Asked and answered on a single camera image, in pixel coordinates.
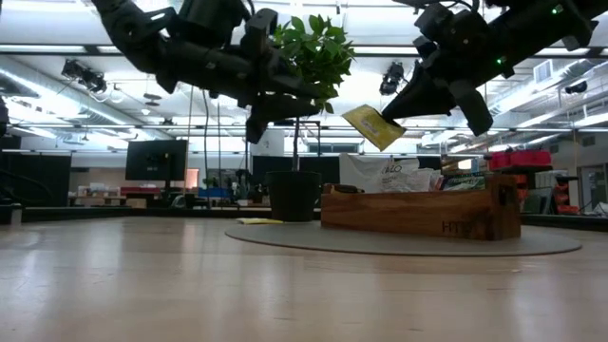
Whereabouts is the wooden tea box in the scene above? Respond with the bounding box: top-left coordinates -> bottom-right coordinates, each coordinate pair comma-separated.
320,173 -> 523,241

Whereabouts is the white cylinder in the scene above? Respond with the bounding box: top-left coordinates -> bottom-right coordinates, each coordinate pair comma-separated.
250,128 -> 286,157

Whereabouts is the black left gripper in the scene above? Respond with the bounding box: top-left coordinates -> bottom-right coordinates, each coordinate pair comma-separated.
156,9 -> 336,144

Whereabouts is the black metal table frame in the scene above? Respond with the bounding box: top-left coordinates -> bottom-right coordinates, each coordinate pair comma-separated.
0,203 -> 608,234

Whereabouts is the black monitor on stand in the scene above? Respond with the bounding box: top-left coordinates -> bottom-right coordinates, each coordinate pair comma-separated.
124,139 -> 189,182

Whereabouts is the blue crate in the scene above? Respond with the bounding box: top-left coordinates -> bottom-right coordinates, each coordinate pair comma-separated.
198,187 -> 234,199

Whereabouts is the round grey mat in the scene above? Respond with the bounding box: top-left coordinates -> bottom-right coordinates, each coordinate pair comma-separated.
223,221 -> 583,258

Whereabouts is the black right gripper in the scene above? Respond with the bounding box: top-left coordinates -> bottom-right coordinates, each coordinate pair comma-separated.
382,4 -> 504,138

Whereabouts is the black partition wall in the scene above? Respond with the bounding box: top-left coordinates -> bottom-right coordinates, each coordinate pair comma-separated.
0,151 -> 72,208

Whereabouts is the red storage bin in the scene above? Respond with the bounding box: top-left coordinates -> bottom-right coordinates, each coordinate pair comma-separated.
488,150 -> 553,170

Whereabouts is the green potted plant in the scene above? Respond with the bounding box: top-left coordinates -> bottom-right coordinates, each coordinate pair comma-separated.
264,15 -> 356,223

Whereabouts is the shelf with orange bins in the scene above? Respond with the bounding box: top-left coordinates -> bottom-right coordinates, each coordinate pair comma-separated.
503,165 -> 580,216

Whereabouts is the ceiling air vent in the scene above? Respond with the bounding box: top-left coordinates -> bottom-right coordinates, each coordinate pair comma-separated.
532,59 -> 555,85

